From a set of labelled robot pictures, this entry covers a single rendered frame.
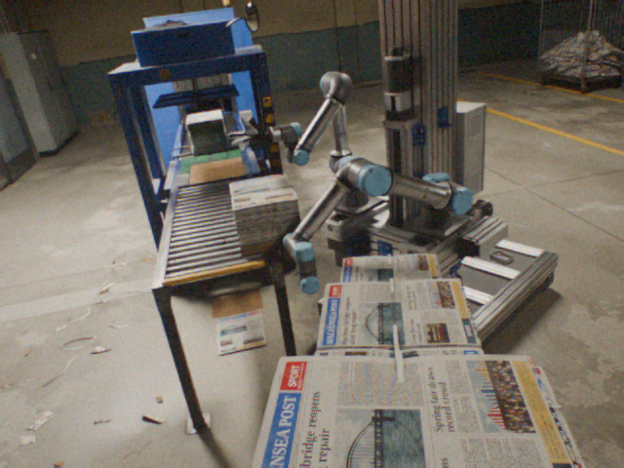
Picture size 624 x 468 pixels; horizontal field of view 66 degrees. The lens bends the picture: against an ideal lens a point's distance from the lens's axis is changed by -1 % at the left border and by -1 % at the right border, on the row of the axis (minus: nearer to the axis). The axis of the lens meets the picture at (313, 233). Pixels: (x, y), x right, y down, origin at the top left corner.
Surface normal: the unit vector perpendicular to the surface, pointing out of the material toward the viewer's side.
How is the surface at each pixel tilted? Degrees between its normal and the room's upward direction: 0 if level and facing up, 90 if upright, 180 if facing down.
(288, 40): 90
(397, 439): 0
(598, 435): 0
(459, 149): 90
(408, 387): 1
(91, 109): 90
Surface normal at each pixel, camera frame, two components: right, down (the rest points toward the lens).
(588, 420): -0.11, -0.90
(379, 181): 0.24, 0.33
